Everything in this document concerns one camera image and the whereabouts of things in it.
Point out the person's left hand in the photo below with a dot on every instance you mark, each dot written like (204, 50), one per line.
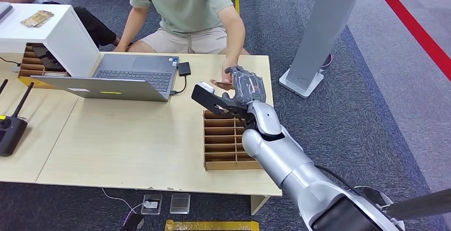
(225, 77)

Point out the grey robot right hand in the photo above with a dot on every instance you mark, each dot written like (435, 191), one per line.
(250, 86)

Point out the person's right hand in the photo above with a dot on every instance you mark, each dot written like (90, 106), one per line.
(121, 47)

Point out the small brown card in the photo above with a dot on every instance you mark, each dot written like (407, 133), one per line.
(222, 82)

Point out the person's left forearm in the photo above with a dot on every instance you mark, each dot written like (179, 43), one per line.
(234, 35)

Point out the person's right forearm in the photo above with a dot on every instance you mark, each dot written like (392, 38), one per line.
(132, 25)

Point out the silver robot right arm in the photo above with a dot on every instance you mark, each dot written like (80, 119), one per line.
(292, 166)

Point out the wooden slotted card organizer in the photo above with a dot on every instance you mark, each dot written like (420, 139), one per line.
(220, 144)

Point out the grey open laptop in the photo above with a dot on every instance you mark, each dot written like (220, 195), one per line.
(137, 72)

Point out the black usb hub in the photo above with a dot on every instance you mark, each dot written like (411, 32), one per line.
(184, 69)

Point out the white box cabinet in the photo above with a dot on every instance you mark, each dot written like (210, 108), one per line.
(67, 39)

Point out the yellow chair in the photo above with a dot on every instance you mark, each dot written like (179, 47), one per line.
(236, 5)

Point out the black object in organizer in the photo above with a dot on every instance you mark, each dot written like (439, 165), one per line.
(49, 60)

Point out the stack of brown cards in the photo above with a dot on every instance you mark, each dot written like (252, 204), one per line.
(37, 18)

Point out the wooden organizer under cabinet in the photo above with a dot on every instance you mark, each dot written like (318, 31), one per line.
(30, 65)

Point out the grey kiosk stand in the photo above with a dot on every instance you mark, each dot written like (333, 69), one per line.
(324, 25)

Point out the wooden table leg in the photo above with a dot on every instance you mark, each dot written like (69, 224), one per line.
(258, 204)

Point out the grey flat device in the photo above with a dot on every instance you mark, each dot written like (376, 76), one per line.
(4, 10)

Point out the closed floor socket plate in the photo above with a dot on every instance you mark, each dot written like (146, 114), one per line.
(180, 203)

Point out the black router with antennas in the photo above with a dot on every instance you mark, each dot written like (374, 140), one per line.
(10, 130)

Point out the yellow floor tape strip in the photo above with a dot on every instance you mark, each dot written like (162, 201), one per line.
(211, 226)

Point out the floor socket with white plug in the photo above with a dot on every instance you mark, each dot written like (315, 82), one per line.
(152, 204)

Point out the red barrier belt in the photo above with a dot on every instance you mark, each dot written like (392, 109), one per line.
(412, 25)

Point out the chrome stanchion base with pole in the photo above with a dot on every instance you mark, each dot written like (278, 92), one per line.
(419, 204)

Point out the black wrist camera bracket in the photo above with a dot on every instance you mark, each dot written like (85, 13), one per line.
(211, 99)

